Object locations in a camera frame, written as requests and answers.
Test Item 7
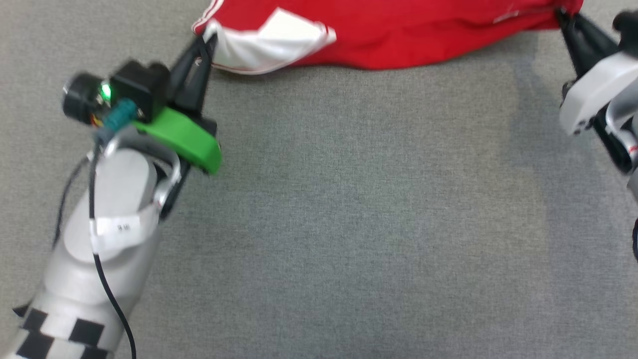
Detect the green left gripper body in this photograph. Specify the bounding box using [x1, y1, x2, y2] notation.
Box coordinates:
[132, 106, 223, 176]

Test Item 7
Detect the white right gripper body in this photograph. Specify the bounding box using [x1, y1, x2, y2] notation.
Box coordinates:
[558, 51, 638, 137]

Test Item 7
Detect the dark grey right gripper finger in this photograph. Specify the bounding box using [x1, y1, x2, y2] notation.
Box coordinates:
[557, 19, 597, 79]
[555, 9, 620, 64]

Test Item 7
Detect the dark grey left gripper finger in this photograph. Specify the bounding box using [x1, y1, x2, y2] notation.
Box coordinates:
[184, 37, 219, 120]
[168, 35, 211, 109]

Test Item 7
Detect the red basketball jersey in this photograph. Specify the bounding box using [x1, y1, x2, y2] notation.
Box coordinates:
[192, 0, 584, 75]

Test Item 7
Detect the grey fabric sofa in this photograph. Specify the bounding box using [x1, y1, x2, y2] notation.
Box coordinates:
[0, 0, 638, 359]

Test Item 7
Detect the teal left camera connector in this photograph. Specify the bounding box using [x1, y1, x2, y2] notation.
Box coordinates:
[96, 98, 138, 146]

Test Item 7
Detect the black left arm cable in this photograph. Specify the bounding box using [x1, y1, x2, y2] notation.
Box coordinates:
[52, 144, 138, 359]

